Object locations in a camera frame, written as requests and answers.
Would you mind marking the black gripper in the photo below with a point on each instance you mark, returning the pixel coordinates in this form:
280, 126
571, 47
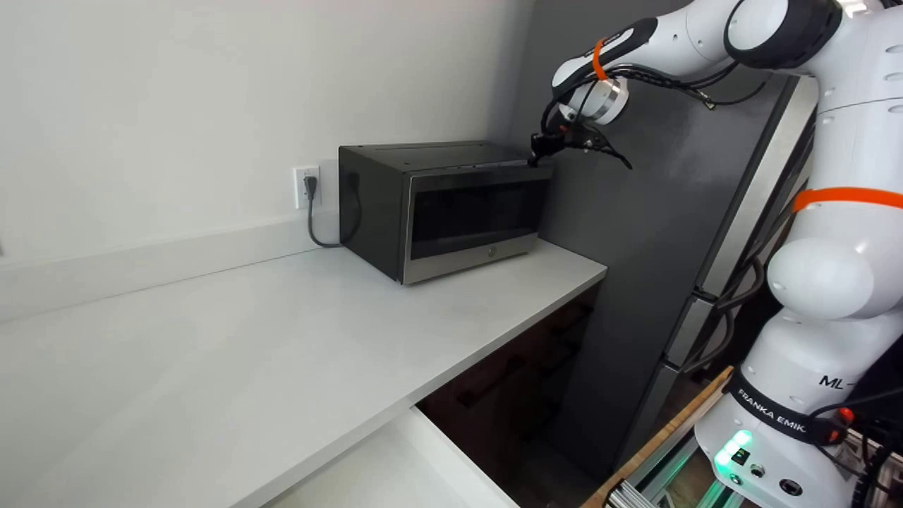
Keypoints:
582, 135

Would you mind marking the dark grey microwave oven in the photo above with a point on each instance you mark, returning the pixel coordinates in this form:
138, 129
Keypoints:
376, 208

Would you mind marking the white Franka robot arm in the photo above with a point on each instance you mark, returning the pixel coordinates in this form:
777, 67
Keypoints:
849, 271

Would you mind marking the white open drawer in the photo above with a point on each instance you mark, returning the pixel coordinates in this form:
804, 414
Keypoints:
397, 470

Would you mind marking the dark grey refrigerator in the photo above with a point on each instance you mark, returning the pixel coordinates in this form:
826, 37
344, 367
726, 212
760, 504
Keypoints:
651, 284

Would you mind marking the dark wood cabinet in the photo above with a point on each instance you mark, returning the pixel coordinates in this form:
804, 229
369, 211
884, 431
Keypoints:
509, 397

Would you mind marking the white wall outlet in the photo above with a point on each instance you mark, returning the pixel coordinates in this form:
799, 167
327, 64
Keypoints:
300, 194

